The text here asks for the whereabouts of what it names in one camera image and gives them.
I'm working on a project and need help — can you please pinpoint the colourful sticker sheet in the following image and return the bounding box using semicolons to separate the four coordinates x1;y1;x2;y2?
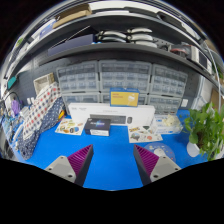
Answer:
54;118;86;136
127;124;164;144

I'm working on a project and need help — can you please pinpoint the purple bag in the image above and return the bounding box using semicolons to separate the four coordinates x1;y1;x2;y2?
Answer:
10;99;22;116

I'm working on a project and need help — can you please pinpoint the teal rectangular box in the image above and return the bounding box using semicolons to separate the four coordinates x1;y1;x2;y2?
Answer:
7;76;18;90

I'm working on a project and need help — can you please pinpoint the red blue checked cloth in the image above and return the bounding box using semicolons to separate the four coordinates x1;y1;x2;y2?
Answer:
23;82;63;141

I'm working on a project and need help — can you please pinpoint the clear plastic packet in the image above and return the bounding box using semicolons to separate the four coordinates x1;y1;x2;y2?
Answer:
153;114;184;135

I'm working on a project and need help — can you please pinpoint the small black box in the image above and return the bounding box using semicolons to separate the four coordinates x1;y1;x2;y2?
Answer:
83;117;112;137

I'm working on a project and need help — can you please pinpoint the green potted plant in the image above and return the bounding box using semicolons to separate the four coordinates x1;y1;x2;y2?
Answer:
183;101;224;162

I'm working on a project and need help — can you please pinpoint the yellow and blue box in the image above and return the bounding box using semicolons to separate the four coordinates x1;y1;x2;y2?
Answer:
109;87;140;108

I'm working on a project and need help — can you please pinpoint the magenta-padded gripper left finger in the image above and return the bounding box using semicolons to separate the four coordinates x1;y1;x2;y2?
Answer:
44;144;95;187

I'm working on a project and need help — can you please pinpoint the long white keyboard box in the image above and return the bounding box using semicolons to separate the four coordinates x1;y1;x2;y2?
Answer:
67;102;156;127

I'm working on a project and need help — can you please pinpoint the dark wall shelf unit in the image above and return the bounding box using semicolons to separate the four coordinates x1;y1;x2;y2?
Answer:
6;1;221;88

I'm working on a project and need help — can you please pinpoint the white woven basket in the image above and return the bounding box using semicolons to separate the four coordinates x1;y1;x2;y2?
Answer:
33;72;56;96

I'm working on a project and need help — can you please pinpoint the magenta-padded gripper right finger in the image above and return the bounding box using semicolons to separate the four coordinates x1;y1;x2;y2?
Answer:
133;144;183;186

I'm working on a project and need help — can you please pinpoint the grey small-parts drawer cabinet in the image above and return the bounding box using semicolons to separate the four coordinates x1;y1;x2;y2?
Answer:
55;60;101;108
98;59;153;104
148;64;188;114

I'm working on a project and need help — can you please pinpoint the navy polka dot cloth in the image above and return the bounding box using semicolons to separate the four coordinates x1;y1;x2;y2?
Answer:
16;96;66;161

